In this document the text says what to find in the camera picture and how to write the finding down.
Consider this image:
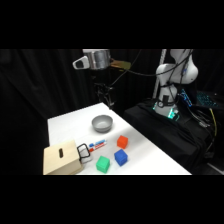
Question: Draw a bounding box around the brown flat board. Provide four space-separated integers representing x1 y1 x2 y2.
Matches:
109 59 132 70

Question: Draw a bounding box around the blue lit keyboard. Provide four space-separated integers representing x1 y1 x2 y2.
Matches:
195 91 219 108

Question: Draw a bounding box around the grey round bowl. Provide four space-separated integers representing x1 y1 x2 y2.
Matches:
91 114 114 134

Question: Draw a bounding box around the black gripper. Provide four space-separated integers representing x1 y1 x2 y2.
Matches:
94 81 116 110

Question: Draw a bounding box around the black cloth covered stand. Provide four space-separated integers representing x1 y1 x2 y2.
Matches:
122 99 224 176

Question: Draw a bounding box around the yellow cable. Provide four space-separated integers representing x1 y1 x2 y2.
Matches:
209 108 218 138

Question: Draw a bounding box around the light wooden box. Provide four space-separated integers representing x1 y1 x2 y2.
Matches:
42 139 85 176

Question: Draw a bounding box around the red capped marker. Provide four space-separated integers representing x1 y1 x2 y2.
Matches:
87 143 108 153

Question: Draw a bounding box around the blue cube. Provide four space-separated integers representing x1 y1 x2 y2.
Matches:
113 148 129 167

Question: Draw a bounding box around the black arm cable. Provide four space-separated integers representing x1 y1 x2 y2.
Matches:
109 49 194 88

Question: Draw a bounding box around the orange cube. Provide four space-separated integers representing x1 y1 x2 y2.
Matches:
116 135 129 150

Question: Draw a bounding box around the black wire box handle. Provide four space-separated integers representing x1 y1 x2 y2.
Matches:
76 143 93 164

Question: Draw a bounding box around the green cube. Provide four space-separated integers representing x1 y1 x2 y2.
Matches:
95 155 111 174

